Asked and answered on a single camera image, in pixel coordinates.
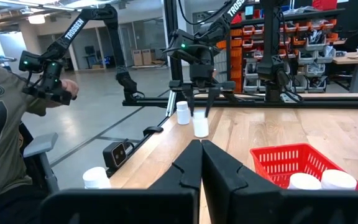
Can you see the person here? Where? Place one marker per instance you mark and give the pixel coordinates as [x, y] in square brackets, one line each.
[2, 124]

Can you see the silver metal bracket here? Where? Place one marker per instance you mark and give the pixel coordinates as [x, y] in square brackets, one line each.
[170, 105]

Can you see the black edge clamp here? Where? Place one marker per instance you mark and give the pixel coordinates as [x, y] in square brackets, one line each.
[152, 130]

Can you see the red box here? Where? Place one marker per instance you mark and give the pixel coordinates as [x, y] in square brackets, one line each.
[324, 4]

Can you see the storage shelf with bins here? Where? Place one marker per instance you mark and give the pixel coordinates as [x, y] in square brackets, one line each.
[319, 46]

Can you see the ceiling lamp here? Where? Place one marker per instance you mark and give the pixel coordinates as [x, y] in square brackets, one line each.
[36, 19]

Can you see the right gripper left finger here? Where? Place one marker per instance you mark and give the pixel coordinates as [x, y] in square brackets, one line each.
[166, 202]

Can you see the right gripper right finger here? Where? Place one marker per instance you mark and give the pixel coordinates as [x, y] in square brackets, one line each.
[244, 202]

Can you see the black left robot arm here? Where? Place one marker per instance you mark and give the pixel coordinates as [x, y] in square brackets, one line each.
[272, 46]

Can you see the red plastic mesh basket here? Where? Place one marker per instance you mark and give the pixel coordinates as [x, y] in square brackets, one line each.
[278, 161]

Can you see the cardboard box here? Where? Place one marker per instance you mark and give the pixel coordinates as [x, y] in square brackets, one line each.
[137, 57]
[147, 56]

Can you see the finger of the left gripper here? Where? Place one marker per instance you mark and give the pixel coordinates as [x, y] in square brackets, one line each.
[190, 101]
[211, 101]

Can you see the wooden background table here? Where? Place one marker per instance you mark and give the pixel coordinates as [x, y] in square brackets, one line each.
[353, 59]

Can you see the black table-level camera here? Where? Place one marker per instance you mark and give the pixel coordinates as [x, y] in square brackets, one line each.
[115, 154]

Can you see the person's hand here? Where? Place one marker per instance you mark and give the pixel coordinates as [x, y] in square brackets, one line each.
[70, 87]

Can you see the grey chair armrest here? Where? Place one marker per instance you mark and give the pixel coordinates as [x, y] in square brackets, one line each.
[40, 144]

